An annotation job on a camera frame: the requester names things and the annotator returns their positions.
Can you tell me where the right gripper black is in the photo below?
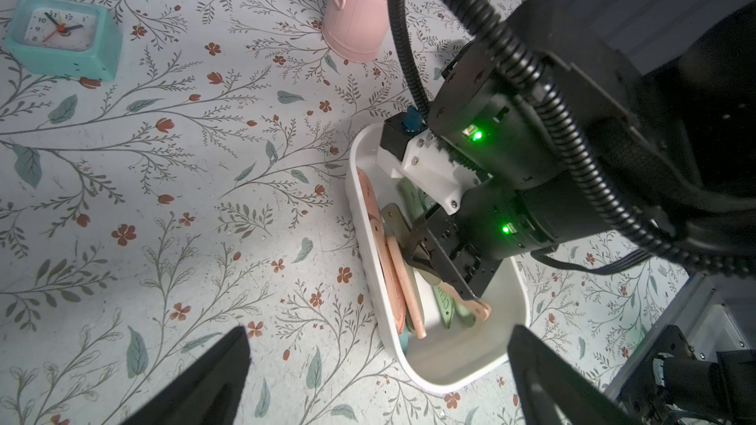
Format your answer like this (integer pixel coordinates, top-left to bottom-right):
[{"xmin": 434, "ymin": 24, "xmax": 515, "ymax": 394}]
[{"xmin": 409, "ymin": 188, "xmax": 549, "ymax": 300}]

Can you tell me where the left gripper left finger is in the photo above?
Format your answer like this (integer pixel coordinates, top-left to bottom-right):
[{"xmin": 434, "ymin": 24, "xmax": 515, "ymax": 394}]
[{"xmin": 125, "ymin": 327, "xmax": 250, "ymax": 424}]

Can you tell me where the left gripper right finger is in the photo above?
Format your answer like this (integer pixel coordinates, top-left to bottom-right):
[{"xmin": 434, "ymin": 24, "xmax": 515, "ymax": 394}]
[{"xmin": 508, "ymin": 325, "xmax": 635, "ymax": 424}]

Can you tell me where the pink folding fruit knife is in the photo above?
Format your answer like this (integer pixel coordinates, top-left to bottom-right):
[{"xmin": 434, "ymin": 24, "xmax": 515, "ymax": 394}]
[{"xmin": 358, "ymin": 169, "xmax": 407, "ymax": 334}]

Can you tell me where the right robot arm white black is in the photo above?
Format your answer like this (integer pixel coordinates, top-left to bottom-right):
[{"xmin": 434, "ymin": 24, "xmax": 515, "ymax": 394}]
[{"xmin": 388, "ymin": 0, "xmax": 755, "ymax": 300}]

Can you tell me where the green folding knife in box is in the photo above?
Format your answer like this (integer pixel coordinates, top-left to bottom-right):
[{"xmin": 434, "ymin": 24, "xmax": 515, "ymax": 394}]
[{"xmin": 432, "ymin": 286, "xmax": 476, "ymax": 330}]

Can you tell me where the salmon pink folding knife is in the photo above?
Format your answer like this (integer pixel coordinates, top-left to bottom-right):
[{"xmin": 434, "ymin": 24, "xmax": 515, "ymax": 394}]
[{"xmin": 437, "ymin": 283, "xmax": 491, "ymax": 321}]

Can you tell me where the white storage box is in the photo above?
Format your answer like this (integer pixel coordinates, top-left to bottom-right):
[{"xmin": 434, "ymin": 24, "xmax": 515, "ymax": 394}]
[{"xmin": 346, "ymin": 123, "xmax": 532, "ymax": 395}]

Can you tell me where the floral table mat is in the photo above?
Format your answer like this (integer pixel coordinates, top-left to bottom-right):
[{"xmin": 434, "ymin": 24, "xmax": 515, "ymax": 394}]
[{"xmin": 0, "ymin": 0, "xmax": 692, "ymax": 425}]

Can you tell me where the pink pen holder cup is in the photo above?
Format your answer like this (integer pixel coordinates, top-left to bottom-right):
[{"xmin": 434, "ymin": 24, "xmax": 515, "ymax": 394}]
[{"xmin": 322, "ymin": 0, "xmax": 389, "ymax": 63}]

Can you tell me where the teal alarm clock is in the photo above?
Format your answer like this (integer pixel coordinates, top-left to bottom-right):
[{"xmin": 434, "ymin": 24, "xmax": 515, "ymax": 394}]
[{"xmin": 4, "ymin": 0, "xmax": 123, "ymax": 82}]

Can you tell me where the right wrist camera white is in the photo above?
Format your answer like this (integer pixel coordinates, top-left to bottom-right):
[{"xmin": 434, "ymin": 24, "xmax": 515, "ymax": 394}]
[{"xmin": 377, "ymin": 111, "xmax": 480, "ymax": 216}]

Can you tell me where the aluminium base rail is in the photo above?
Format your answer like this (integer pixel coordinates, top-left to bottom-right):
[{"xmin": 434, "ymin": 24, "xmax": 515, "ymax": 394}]
[{"xmin": 606, "ymin": 275, "xmax": 755, "ymax": 424}]

